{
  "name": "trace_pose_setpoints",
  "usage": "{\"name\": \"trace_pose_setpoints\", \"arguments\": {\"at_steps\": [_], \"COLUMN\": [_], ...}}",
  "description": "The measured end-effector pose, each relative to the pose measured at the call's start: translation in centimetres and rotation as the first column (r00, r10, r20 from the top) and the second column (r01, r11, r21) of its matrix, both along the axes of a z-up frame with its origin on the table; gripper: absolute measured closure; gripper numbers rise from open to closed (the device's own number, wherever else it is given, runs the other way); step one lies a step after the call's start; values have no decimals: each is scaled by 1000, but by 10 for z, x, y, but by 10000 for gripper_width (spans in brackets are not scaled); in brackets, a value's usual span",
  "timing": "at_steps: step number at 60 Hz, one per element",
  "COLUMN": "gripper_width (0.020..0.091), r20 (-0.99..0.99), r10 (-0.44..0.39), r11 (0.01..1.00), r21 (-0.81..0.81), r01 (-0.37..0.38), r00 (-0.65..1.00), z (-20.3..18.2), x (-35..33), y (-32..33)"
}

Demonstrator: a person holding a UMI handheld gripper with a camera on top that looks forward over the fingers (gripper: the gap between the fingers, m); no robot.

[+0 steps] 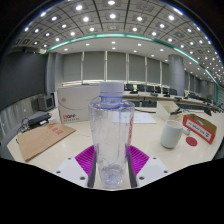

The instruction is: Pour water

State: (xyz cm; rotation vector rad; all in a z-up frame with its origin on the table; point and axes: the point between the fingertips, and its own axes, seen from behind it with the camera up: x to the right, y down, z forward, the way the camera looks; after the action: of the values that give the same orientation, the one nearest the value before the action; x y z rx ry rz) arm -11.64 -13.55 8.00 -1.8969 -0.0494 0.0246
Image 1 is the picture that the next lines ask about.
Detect flat brown cardboard sheet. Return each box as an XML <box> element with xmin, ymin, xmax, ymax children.
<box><xmin>16</xmin><ymin>121</ymin><xmax>77</xmax><ymax>163</ymax></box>

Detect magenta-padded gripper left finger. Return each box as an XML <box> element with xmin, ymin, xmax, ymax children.
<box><xmin>54</xmin><ymin>144</ymin><xmax>98</xmax><ymax>188</ymax></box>

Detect black flat device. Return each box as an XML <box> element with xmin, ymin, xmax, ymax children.
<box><xmin>26</xmin><ymin>110</ymin><xmax>53</xmax><ymax>128</ymax></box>

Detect black office chairs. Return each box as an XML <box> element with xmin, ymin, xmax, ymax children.
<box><xmin>124</xmin><ymin>82</ymin><xmax>216</xmax><ymax>103</ymax></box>

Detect black tool in beige box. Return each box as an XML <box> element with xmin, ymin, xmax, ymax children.
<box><xmin>170</xmin><ymin>107</ymin><xmax>183</xmax><ymax>116</ymax></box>

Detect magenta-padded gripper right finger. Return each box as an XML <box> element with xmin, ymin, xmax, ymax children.
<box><xmin>126</xmin><ymin>144</ymin><xmax>171</xmax><ymax>188</ymax></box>

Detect open cardboard box red side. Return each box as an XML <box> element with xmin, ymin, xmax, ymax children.
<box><xmin>182</xmin><ymin>113</ymin><xmax>218</xmax><ymax>145</ymax></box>

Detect ceiling lights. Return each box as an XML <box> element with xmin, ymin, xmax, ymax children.
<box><xmin>19</xmin><ymin>0</ymin><xmax>224</xmax><ymax>79</ymax></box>

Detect white ceramic mug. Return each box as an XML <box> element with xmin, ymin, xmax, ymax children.
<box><xmin>159</xmin><ymin>119</ymin><xmax>184</xmax><ymax>150</ymax></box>

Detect large white carton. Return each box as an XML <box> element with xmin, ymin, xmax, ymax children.
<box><xmin>56</xmin><ymin>84</ymin><xmax>101</xmax><ymax>125</ymax></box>

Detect clear plastic water bottle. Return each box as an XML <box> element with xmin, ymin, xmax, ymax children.
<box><xmin>87</xmin><ymin>80</ymin><xmax>136</xmax><ymax>189</ymax></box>

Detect small white rectangular packet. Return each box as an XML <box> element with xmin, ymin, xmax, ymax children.
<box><xmin>181</xmin><ymin>125</ymin><xmax>192</xmax><ymax>136</ymax></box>

